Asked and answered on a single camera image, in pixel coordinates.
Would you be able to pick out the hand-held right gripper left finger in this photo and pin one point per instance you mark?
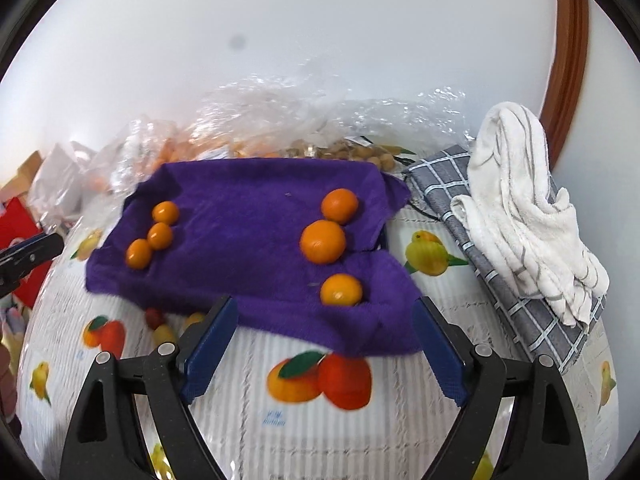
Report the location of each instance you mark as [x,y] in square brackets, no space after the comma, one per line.
[210,355]

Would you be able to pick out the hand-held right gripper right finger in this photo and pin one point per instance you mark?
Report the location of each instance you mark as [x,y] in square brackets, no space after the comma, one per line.
[440,355]

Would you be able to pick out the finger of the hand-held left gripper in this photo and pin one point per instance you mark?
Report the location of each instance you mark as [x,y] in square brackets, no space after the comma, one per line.
[32,252]

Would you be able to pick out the small orange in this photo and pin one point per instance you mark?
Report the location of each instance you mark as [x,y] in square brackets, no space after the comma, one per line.
[138,253]
[194,319]
[160,236]
[165,212]

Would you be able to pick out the large orange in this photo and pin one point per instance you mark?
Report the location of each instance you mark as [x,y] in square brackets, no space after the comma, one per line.
[340,205]
[323,241]
[341,290]

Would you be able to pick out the purple towel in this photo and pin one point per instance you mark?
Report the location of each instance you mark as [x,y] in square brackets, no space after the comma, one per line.
[250,210]

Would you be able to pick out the red paper bag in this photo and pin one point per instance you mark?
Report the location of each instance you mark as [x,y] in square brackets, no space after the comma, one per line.
[12,230]

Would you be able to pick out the small yellow fruit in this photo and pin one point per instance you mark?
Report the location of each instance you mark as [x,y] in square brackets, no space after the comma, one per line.
[164,335]

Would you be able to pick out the small red fruit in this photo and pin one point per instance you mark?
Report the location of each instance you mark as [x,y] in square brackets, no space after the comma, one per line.
[154,318]

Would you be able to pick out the pastel colourful blanket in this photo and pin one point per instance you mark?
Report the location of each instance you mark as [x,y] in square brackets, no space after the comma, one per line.
[10,317]

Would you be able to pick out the white plastic bag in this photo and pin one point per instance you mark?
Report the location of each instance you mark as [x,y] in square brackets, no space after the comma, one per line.
[60,175]

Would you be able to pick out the fruit print tablecloth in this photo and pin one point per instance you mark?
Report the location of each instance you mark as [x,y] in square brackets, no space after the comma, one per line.
[280,440]

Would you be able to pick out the clear plastic bag of oranges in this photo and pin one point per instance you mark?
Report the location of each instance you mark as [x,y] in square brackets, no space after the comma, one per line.
[145,145]
[260,115]

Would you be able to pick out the grey checked cloth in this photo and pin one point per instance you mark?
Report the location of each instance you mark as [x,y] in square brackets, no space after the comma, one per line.
[440,180]

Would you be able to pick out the white striped towel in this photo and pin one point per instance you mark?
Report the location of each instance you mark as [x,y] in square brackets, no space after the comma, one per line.
[515,185]

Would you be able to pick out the clear plastic bag of longans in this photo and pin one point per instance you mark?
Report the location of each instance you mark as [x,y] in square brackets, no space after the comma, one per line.
[400,130]

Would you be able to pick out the brown wooden door frame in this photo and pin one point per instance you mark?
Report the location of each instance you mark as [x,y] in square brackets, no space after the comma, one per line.
[570,60]

